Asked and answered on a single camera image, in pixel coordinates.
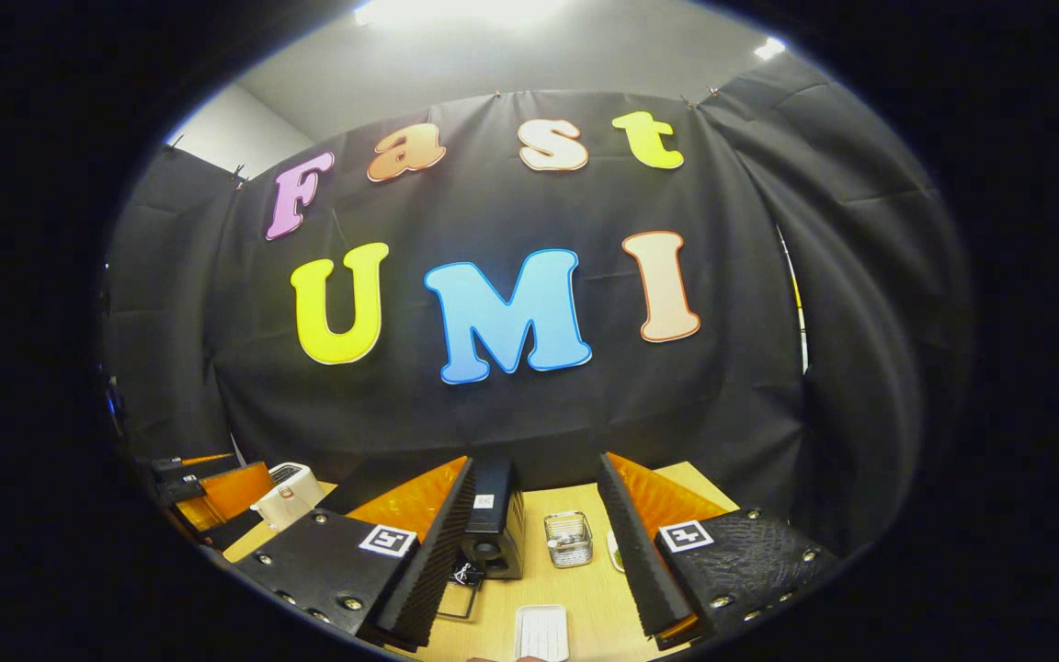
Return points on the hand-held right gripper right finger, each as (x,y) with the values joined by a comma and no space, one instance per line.
(635,552)

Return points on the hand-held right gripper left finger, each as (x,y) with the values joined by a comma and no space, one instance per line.
(438,552)

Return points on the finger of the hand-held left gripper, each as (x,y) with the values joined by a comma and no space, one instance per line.
(189,467)
(231,492)

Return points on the black electric oven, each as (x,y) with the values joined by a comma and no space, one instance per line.
(493,519)

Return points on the white divided plate of beans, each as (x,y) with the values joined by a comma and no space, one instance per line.
(615,552)

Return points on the white toaster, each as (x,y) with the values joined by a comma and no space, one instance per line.
(295,501)

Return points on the small white ribbed tray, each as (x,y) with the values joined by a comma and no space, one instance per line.
(540,633)

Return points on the black backdrop cloth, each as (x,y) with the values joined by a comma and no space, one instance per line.
(493,211)

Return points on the small ceiling light panel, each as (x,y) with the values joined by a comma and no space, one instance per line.
(768,48)

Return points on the large ceiling light panel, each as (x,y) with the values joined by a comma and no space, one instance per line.
(456,9)

